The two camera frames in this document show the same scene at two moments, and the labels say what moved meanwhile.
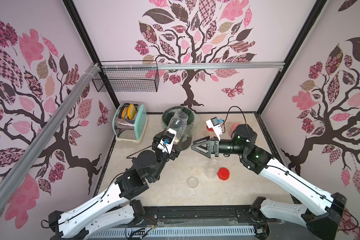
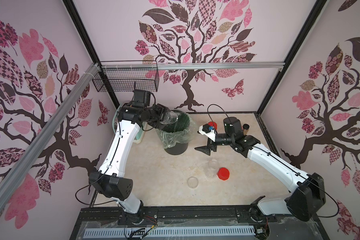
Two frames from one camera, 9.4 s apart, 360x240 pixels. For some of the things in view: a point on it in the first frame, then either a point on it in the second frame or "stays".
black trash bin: x=181 y=119 stays
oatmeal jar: x=212 y=168 stays
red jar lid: x=223 y=173 stays
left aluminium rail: x=86 y=79 stays
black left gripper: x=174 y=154 → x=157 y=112
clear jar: x=178 y=122 → x=169 y=118
